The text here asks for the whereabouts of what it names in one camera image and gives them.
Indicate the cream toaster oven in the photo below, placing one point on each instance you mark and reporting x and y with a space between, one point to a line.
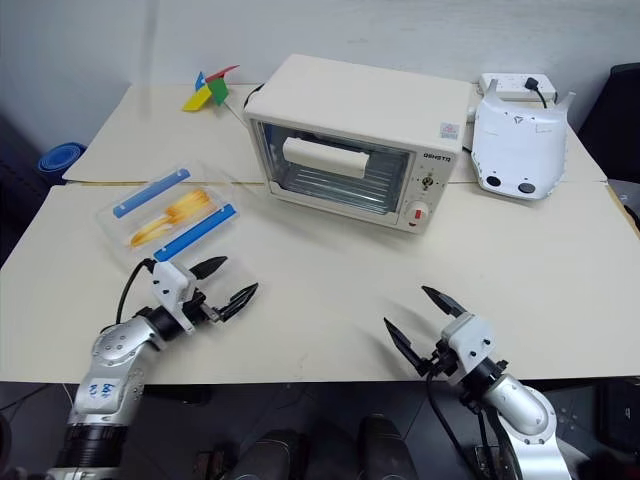
350 95

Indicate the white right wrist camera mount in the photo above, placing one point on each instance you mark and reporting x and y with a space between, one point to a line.
470 340

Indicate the dark rounded shape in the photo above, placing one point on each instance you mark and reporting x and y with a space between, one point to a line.
385 450
272 457

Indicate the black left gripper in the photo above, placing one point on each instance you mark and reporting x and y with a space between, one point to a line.
197 306

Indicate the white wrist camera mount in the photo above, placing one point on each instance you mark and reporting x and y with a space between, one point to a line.
470 340
170 286

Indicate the blue container clip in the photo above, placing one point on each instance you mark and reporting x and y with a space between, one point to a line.
197 231
150 192

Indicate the white power strip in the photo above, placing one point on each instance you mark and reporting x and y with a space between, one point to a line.
505 82

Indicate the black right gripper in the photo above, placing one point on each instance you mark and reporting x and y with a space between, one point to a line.
442 362

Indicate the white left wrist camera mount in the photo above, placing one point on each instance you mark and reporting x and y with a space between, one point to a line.
170 286

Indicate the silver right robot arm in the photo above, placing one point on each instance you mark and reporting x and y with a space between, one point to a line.
520 405

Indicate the blue rolled mat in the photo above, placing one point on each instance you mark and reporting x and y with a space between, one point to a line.
60 157

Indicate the white plastic robot shell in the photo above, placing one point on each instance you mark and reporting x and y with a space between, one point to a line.
520 145

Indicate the clear plastic food container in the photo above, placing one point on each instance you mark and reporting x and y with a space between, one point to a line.
120 225

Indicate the black chair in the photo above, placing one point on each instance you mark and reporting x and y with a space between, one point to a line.
615 115

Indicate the colourful paper pinwheel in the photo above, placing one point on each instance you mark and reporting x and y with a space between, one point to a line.
217 89

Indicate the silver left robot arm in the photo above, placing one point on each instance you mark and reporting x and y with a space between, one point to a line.
112 350

